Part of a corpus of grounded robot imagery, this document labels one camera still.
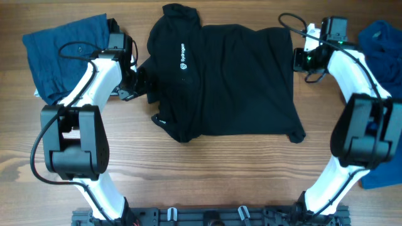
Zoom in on blue polo shirt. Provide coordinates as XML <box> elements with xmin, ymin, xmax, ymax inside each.
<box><xmin>358</xmin><ymin>20</ymin><xmax>401</xmax><ymax>190</ymax></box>

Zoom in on black polo shirt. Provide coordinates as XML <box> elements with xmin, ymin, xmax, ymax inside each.
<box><xmin>142</xmin><ymin>3</ymin><xmax>306</xmax><ymax>143</ymax></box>

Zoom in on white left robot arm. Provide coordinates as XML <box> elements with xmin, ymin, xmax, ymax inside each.
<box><xmin>31</xmin><ymin>49</ymin><xmax>144</xmax><ymax>225</ymax></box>

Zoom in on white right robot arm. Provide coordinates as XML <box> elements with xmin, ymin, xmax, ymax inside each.
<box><xmin>293</xmin><ymin>18</ymin><xmax>401</xmax><ymax>222</ymax></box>

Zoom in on folded dark green garment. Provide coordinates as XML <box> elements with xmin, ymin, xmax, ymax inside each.
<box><xmin>107</xmin><ymin>18</ymin><xmax>121</xmax><ymax>34</ymax></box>

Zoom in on folded blue denim shorts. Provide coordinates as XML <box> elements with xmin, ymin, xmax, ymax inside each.
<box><xmin>22</xmin><ymin>14</ymin><xmax>109</xmax><ymax>105</ymax></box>

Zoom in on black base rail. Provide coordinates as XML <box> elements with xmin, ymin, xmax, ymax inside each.
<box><xmin>71</xmin><ymin>205</ymin><xmax>351</xmax><ymax>226</ymax></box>

